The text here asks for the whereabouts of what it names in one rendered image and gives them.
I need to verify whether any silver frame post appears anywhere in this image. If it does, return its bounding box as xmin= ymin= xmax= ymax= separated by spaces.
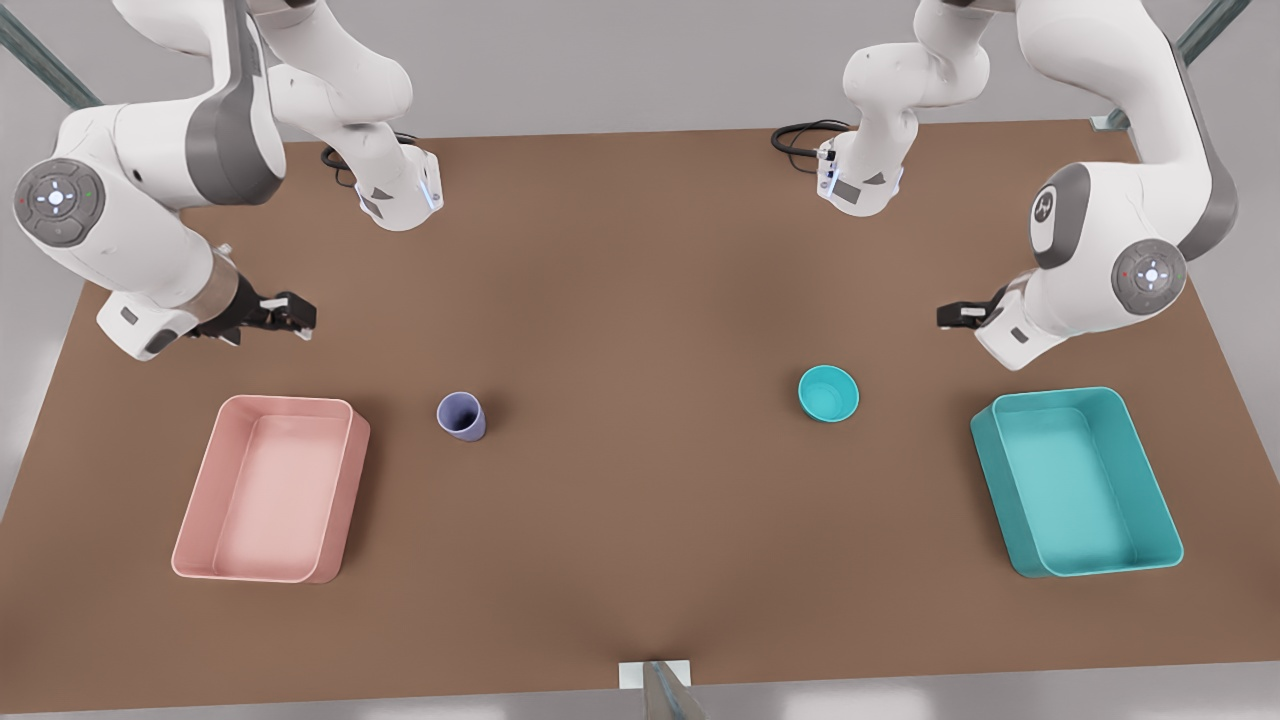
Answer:
xmin=618 ymin=659 xmax=707 ymax=720
xmin=0 ymin=8 xmax=103 ymax=109
xmin=1092 ymin=0 xmax=1253 ymax=132

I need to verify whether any teal rectangular box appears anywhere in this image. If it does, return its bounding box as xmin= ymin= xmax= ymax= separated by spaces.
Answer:
xmin=970 ymin=386 xmax=1185 ymax=579

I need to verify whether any black cable loop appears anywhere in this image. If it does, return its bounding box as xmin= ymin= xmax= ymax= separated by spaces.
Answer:
xmin=771 ymin=119 xmax=853 ymax=177
xmin=320 ymin=132 xmax=421 ymax=190

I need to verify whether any pink rectangular box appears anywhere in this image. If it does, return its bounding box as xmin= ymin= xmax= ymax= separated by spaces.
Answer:
xmin=171 ymin=394 xmax=372 ymax=584

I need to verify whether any lavender cup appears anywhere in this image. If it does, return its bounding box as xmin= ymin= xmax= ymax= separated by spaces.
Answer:
xmin=436 ymin=391 xmax=488 ymax=442

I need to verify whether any teal bowl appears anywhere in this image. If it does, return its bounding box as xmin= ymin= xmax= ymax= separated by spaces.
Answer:
xmin=797 ymin=364 xmax=861 ymax=424

